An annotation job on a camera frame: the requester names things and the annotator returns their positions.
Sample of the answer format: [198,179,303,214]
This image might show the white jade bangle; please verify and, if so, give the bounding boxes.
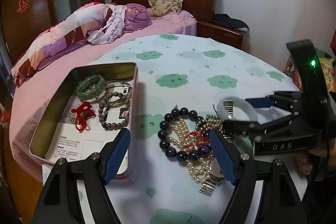
[215,96,258,122]

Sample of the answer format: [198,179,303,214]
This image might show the gold bead necklace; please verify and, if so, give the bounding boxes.
[196,113,232,139]

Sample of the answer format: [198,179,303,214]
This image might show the dark purple bead bracelet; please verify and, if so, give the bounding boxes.
[157,107,213,163]

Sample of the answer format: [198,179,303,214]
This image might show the silver wristwatch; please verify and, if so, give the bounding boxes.
[199,159,225,197]

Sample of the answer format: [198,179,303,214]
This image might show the person's hand holding gripper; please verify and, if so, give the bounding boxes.
[294,143,335,175]

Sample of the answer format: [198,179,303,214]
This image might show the white instruction paper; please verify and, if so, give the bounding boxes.
[44,95,130,175]

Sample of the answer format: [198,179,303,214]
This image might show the pink tin box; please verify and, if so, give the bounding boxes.
[28,61,139,183]

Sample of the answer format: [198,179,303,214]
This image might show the thin metal bangles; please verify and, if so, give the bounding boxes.
[96,82,132,107]

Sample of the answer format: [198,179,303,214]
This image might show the cloud pattern tablecloth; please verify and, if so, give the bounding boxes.
[41,33,308,224]

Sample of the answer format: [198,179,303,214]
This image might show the black clothes on nightstand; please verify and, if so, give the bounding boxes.
[212,14,249,30]

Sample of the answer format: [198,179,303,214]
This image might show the wooden nightstand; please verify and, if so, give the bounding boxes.
[197,20,249,50]

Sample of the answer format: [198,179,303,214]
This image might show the pink bed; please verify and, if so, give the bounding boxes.
[9,11,197,182]

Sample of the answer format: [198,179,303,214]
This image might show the white floral cloth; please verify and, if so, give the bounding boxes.
[87,4,126,45]

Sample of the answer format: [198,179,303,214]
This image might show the floral pillow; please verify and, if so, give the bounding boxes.
[147,0,183,18]

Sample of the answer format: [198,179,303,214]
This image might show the patchwork pink quilt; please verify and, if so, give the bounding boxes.
[11,2,113,86]

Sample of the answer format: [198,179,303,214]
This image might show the purple folded blanket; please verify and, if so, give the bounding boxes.
[123,3,151,33]

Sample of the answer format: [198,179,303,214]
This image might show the red double-happiness sticker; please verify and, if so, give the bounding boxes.
[17,0,29,14]

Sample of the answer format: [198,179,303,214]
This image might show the white pearl necklace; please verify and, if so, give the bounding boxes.
[167,118,219,185]

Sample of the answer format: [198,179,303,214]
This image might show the grey bead bracelet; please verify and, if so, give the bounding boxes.
[97,91,132,131]

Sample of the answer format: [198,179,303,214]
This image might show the red string charm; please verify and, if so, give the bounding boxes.
[71,101,96,133]

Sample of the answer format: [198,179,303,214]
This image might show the green jade bracelet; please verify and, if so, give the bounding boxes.
[76,74,106,101]

